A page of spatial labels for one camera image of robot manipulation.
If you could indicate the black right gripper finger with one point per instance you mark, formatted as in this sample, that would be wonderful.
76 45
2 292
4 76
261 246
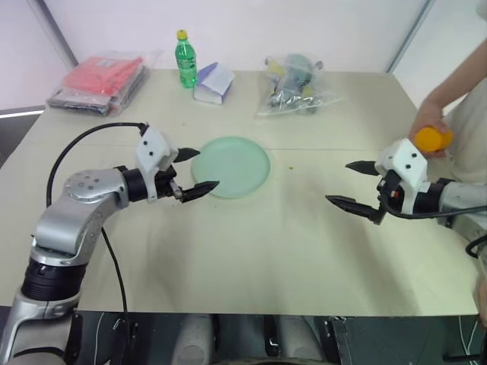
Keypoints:
357 208
363 167

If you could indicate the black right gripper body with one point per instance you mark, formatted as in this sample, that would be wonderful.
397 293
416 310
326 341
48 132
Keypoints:
388 190

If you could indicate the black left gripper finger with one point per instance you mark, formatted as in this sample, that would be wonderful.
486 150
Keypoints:
198 191
188 154

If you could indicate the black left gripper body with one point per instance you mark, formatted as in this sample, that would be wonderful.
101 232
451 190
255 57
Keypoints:
164 186

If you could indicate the orange fruit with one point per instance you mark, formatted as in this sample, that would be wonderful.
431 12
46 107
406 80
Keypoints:
431 140

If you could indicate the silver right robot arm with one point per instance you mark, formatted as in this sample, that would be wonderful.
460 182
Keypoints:
456 195

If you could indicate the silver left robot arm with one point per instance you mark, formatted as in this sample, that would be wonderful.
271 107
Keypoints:
83 197

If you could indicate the person's bare forearm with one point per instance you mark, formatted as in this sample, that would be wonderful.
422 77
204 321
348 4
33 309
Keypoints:
456 76

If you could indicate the round pale green plate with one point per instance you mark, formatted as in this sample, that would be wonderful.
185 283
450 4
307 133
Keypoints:
231 167

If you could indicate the person's bare hand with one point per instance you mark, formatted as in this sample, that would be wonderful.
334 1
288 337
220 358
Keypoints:
426 116

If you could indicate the purple and white carton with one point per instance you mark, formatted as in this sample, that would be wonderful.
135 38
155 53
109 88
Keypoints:
213 84

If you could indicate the green plastic bottle yellow cap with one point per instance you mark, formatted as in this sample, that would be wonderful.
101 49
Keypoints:
185 62

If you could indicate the person's light clothing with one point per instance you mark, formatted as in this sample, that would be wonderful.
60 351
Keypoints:
470 140

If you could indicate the clear bag of mixed items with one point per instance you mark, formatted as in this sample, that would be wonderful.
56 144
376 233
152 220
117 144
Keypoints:
295 85

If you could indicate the clear bag of red cloths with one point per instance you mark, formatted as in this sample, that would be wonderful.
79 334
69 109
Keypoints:
100 81

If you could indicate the grey rounded robot leg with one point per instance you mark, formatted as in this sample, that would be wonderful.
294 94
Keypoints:
298 338
192 340

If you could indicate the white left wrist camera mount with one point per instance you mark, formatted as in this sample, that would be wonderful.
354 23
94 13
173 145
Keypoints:
154 146

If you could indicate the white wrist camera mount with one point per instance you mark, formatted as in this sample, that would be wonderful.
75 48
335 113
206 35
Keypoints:
409 159
154 146

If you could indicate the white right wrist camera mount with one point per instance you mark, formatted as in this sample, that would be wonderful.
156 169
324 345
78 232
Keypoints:
409 159

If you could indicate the grey window frame post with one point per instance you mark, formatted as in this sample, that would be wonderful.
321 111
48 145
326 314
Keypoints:
55 32
412 34

